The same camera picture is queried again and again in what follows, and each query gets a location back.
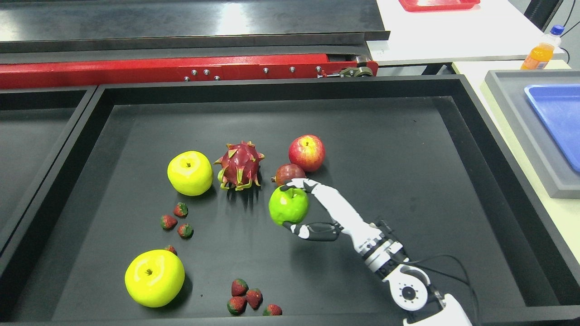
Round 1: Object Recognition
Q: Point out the grey tray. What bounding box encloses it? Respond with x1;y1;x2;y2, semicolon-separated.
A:
485;69;580;199

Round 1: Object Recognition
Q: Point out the yellow apple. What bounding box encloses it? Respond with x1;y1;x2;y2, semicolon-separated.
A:
124;249;186;308
166;151;213;197

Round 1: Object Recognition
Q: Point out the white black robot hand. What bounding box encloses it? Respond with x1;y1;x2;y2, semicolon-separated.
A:
280;178;389;256

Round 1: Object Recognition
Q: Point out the green apple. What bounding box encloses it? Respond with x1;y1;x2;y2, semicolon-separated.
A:
268;187;309;225

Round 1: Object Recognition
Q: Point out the dragon fruit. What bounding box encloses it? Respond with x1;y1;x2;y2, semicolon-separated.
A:
213;141;265;191

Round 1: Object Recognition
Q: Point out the black left shelf tray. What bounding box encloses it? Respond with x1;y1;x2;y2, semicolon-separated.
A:
0;86;96;249

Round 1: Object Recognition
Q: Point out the yellow apple upper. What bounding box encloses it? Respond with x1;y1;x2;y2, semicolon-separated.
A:
166;151;213;197

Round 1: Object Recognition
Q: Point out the orange juice bottle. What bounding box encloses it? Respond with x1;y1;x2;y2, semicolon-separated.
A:
520;24;565;70

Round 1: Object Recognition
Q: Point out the yellow apple lower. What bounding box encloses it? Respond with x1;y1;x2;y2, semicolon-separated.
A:
124;249;186;308

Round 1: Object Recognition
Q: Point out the red conveyor frame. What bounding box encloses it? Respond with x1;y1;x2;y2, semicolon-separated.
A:
0;53;379;89

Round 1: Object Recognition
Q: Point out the dark red pomegranate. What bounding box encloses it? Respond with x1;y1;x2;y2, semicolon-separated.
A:
270;163;306;186

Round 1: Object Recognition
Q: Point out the blue plastic tray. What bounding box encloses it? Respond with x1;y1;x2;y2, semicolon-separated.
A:
524;83;580;172

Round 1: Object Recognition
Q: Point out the black shelf tray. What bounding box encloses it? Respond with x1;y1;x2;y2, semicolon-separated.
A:
1;76;579;326
0;86;96;249

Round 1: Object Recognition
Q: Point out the strawberry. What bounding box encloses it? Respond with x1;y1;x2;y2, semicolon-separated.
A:
227;296;247;316
164;245;178;256
262;305;283;316
173;202;189;217
177;223;194;239
245;288;263;310
231;278;249;297
160;215;178;230

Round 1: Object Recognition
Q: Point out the red apple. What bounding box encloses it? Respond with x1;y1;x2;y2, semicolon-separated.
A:
288;134;326;173

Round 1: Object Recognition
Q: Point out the red tray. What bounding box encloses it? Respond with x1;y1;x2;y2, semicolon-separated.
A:
398;0;480;12

